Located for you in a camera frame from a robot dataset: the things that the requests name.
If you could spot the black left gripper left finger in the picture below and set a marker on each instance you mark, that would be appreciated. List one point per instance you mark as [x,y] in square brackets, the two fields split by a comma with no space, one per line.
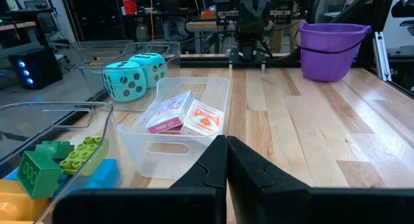
[181,201]

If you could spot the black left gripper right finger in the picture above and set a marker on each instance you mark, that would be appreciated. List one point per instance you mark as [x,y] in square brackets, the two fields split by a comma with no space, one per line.
[291,204]

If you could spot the large blue toy block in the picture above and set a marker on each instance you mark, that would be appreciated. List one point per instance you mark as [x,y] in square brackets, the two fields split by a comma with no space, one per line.
[103,175]

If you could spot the playing card box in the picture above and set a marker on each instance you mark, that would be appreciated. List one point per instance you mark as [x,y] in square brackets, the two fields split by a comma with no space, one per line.
[171,114]
[203,120]

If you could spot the lime green studded brick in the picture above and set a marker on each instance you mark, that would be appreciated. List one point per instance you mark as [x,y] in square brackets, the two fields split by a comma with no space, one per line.
[81,154]

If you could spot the large yellow two-stud block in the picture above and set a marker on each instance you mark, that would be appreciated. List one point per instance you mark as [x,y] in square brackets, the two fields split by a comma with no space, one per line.
[16,201]

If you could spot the small blue toy block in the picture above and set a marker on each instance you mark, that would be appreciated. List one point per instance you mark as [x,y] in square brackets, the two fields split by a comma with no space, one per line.
[12,175]

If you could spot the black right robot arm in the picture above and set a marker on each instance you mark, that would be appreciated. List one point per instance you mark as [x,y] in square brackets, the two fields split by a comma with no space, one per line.
[249,49]

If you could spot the small clear plastic box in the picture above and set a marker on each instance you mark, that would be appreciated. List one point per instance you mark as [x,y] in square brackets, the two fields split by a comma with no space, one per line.
[161,159]

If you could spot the wooden background table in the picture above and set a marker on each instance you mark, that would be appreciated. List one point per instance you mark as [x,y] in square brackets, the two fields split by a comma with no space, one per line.
[207,26]

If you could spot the white office chair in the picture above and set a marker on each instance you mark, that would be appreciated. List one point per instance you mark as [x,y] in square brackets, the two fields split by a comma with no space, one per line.
[326,7]

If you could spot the purple plastic bucket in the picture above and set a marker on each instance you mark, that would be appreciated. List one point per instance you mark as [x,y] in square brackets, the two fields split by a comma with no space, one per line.
[326,52]

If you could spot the clear plastic bin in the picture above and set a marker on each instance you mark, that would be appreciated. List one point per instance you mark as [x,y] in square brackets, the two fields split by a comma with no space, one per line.
[97,78]
[106,120]

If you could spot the teal foam die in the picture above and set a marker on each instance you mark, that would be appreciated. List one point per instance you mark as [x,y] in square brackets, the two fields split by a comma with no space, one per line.
[124,81]
[152,67]

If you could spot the red container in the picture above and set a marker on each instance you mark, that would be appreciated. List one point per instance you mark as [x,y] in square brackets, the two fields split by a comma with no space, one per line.
[130,6]

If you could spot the computer tower blue lights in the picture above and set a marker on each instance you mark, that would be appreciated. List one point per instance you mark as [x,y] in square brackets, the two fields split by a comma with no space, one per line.
[35,68]

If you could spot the black office chair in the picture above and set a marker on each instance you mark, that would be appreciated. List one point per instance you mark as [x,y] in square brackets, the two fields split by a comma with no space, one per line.
[51,26]

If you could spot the wooden desk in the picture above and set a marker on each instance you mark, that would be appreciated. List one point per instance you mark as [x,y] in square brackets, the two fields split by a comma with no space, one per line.
[16,26]

